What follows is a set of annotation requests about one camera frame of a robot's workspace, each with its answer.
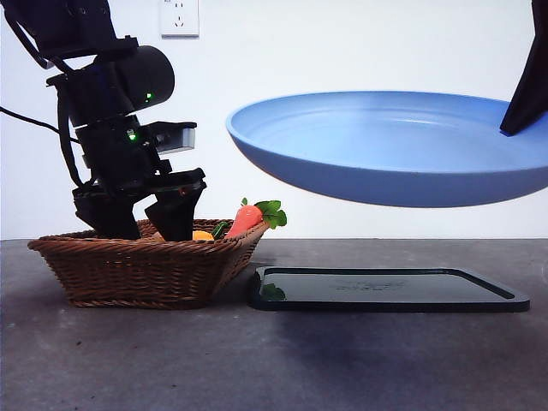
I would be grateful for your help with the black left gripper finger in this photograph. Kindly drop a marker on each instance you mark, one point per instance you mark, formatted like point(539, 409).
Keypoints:
point(111, 220)
point(175, 218)

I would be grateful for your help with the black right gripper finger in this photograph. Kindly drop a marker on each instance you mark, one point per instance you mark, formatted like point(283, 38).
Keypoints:
point(528, 98)

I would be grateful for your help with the yellow corn cob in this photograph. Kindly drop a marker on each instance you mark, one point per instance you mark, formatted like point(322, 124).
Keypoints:
point(202, 236)

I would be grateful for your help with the blue plate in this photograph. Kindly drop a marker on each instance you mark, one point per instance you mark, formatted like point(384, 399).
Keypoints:
point(364, 162)

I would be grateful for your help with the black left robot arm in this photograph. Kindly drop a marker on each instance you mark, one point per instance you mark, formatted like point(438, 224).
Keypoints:
point(150, 77)

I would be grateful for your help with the brown wicker basket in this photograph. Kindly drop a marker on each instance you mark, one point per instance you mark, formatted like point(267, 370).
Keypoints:
point(141, 274)

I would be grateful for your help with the green pepper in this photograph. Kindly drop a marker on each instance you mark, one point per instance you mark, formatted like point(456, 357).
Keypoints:
point(220, 229)

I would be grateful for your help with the orange carrot with green leaves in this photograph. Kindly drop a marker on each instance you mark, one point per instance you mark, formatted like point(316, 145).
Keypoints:
point(244, 220)

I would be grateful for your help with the black rectangular tray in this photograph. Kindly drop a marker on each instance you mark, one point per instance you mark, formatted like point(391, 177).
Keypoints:
point(385, 291)

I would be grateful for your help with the pale grey camera box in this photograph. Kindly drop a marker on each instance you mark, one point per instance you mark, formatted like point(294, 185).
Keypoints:
point(177, 137)

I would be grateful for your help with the white wall socket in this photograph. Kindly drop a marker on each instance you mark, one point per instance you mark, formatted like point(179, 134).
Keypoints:
point(180, 19)

